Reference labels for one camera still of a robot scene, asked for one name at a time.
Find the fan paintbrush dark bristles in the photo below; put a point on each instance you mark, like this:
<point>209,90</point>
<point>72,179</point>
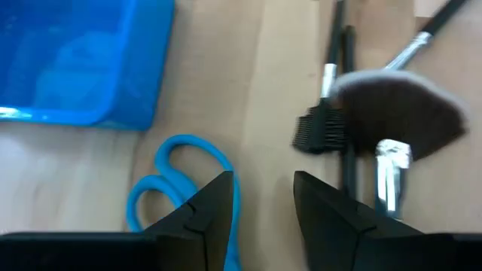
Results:
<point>399,113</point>

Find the blue plastic basket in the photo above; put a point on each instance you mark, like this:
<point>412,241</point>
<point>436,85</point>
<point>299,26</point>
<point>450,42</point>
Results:
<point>75,56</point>

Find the black paintbrush silver ferrule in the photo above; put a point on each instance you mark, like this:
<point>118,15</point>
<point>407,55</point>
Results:
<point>408,49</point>

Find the black-bristle paintbrush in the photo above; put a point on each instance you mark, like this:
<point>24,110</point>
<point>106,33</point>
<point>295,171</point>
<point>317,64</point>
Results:
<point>320,128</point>

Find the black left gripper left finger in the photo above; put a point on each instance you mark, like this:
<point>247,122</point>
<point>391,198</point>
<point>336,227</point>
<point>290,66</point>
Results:
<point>199,233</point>

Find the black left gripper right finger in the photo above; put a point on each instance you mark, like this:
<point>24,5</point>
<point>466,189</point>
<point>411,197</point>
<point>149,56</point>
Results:
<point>339,233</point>

